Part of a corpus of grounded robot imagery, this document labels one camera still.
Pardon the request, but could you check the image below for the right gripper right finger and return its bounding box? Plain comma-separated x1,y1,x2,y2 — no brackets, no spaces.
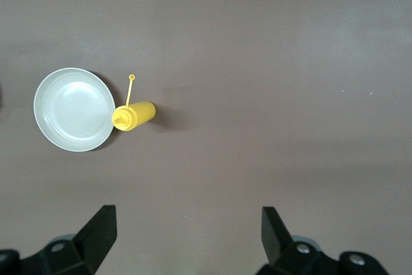
256,206,342,275

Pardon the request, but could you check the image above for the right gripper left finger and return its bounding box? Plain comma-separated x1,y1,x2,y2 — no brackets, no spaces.
19,204,117,275

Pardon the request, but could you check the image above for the yellow squeeze bottle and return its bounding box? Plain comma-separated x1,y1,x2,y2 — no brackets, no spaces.
111,74,157,132

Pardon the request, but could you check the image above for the beige round plate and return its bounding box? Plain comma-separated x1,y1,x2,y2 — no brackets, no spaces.
33,68,116,153

